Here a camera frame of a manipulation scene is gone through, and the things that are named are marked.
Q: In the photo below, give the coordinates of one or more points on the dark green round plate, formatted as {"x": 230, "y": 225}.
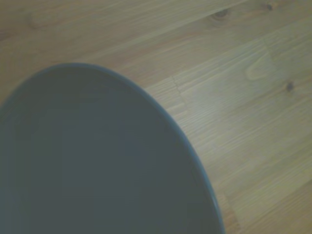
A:
{"x": 92, "y": 156}

